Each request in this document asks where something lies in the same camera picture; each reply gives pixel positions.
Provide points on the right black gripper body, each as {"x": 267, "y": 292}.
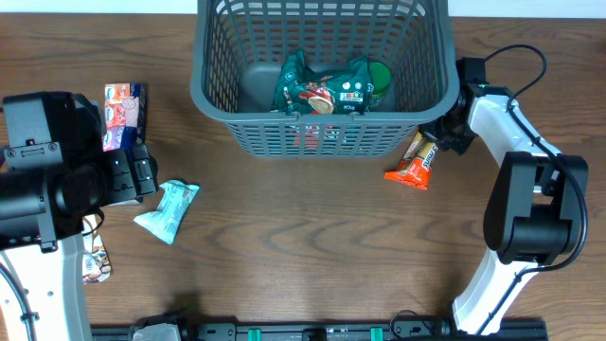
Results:
{"x": 445, "y": 134}

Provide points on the orange spaghetti packet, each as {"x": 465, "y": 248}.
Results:
{"x": 415, "y": 168}

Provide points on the green lid jar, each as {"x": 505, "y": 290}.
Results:
{"x": 381, "y": 79}

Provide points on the green Nescafe coffee bag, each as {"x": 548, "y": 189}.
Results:
{"x": 333, "y": 92}

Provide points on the light teal snack packet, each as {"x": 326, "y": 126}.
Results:
{"x": 164, "y": 222}

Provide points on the Kleenex tissue multipack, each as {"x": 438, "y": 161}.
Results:
{"x": 125, "y": 115}

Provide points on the beige granola snack pouch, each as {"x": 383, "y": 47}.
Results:
{"x": 96, "y": 265}

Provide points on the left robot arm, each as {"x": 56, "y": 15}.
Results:
{"x": 57, "y": 174}

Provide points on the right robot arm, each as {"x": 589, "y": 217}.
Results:
{"x": 536, "y": 218}

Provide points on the grey plastic basket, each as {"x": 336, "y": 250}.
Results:
{"x": 241, "y": 46}

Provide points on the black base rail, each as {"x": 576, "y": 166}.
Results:
{"x": 403, "y": 329}

